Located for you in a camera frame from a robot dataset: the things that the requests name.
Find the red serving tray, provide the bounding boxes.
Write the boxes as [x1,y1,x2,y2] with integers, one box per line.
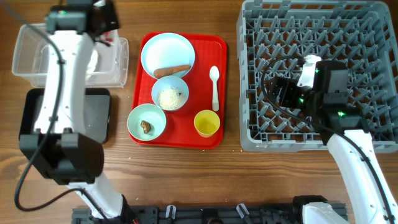
[131,34,228,150]

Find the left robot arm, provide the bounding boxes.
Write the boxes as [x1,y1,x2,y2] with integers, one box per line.
[19,1,139,223]

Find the black plastic tray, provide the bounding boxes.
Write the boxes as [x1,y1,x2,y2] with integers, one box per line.
[19,88,111,144]

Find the grey dishwasher rack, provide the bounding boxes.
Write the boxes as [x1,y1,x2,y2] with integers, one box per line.
[236,1,397,153]

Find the right black cable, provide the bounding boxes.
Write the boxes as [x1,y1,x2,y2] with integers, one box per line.
[260,55,396,224]

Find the brown food scrap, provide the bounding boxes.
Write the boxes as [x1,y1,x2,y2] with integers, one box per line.
[141,120,152,134]

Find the left black cable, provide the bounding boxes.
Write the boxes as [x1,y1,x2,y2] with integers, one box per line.
[0,0,109,224]

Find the white tissue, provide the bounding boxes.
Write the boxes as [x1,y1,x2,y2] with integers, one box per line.
[85,49,99,81]

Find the red snack wrapper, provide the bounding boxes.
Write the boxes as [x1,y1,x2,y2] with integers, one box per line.
[103,30,117,42]

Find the yellow cup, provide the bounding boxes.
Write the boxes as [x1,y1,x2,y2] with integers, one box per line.
[194,110,221,138]

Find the black cable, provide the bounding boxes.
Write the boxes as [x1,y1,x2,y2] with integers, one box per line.
[260,55,396,224]
[0,0,109,224]

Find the green bowl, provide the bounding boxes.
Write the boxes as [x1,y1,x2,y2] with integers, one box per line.
[127,103,167,141]

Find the clear plastic bin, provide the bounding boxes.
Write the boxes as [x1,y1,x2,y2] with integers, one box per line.
[12,25,129,88]

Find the light blue plate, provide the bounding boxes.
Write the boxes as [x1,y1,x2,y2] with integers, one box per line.
[141,32,195,79]

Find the white plastic spoon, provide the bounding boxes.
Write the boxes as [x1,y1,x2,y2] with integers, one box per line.
[210,66,220,111]

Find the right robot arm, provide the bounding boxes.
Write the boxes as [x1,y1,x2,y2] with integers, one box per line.
[259,57,397,223]

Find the orange carrot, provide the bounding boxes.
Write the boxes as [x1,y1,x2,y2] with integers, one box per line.
[154,65,191,79]

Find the light blue rice bowl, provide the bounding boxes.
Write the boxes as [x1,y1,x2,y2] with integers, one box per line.
[151,76,189,111]

